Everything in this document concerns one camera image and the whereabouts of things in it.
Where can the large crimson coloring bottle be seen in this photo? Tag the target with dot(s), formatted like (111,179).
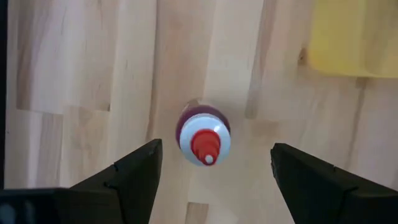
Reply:
(203,137)

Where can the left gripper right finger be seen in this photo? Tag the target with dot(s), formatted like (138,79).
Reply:
(311,186)

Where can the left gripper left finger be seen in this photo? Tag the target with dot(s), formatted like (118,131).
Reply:
(140,174)

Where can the yellow translucent plastic bin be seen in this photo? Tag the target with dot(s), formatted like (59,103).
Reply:
(351,37)

